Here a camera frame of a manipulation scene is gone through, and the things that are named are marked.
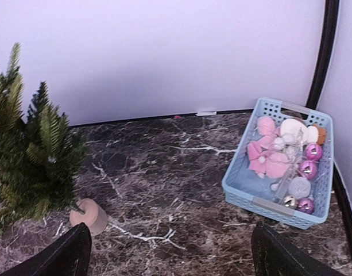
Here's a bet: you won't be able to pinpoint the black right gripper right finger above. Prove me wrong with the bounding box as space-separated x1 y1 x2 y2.
251 222 339 276

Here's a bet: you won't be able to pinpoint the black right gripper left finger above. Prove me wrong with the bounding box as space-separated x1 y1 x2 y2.
2 223 92 275

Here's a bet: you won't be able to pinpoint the small green christmas tree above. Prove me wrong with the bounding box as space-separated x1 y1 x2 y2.
0 42 108 239

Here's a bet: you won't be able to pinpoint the white ball string lights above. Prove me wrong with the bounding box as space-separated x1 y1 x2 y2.
257 128 304 204

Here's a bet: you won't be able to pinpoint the pink glitter bauble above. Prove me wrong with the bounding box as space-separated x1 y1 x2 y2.
305 143 323 161
298 160 318 180
296 198 315 214

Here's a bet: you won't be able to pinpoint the white knitted ball ornament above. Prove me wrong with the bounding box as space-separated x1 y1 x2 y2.
288 177 311 200

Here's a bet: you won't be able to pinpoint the pink fluffy pompom ornament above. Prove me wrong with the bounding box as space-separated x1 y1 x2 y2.
257 116 276 137
265 152 291 179

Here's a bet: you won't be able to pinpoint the light blue plastic basket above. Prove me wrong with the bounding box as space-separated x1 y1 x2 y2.
222 98 334 229

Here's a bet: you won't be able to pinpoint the pink felt ornament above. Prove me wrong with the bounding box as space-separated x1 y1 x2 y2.
247 140 278 174

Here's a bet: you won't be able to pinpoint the white felt ornament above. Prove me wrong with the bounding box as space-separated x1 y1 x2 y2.
280 118 319 145

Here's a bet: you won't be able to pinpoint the brown felt ornament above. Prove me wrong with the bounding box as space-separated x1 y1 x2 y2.
314 124 327 146

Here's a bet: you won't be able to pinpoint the white tape piece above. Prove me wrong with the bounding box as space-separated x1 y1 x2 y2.
195 111 217 117

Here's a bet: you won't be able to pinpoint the black corner frame post right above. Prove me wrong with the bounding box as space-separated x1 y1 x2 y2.
307 1 352 259

